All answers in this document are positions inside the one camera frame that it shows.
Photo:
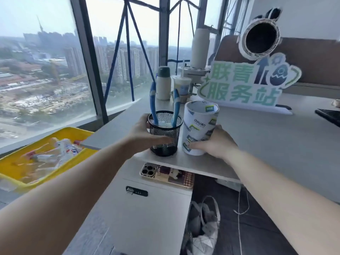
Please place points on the person's left hand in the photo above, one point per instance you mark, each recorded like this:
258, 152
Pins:
138, 135

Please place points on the person's right hand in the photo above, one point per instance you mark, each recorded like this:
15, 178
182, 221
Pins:
215, 144

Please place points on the clear tape roll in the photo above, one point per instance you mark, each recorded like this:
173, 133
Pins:
194, 130
191, 152

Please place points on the black mesh pen holder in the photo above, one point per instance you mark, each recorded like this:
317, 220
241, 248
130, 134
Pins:
170, 127

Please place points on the blue white toothbrush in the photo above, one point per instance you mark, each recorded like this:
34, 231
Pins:
176, 103
152, 100

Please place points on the white paper tape roll cup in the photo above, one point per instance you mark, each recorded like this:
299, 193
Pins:
196, 111

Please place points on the cluster of discarded bottles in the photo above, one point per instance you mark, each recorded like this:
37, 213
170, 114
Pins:
53, 154

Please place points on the black notebook white circle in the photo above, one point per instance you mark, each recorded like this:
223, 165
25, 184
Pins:
329, 116

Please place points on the yellow plastic bin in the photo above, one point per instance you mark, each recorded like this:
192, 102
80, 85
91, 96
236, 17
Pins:
10, 167

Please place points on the person's left forearm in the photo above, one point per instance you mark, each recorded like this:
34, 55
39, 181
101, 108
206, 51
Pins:
53, 204

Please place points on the person's right forearm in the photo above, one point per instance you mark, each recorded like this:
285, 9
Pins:
287, 196

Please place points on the phone in patterned case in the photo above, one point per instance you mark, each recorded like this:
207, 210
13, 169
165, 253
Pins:
170, 175

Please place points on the brown paper cup holder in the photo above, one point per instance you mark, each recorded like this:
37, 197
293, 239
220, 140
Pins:
186, 98

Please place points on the black cabinet lock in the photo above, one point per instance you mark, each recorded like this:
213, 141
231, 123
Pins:
136, 191

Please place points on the cream thermos with green lid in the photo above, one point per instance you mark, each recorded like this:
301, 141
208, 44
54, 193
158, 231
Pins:
162, 84

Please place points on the green white standing sign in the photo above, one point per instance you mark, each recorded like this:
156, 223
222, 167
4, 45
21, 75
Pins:
239, 84

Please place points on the milk tea cup with straw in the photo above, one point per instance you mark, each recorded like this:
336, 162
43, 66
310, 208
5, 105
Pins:
182, 86

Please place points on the white round stand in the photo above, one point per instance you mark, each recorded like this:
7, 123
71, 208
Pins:
191, 72

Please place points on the white geometric handbag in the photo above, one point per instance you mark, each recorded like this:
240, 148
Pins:
207, 231

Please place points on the tall cream cylinder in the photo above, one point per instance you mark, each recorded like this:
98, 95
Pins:
200, 47

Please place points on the dark metal window frame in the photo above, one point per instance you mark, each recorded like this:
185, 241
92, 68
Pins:
87, 63

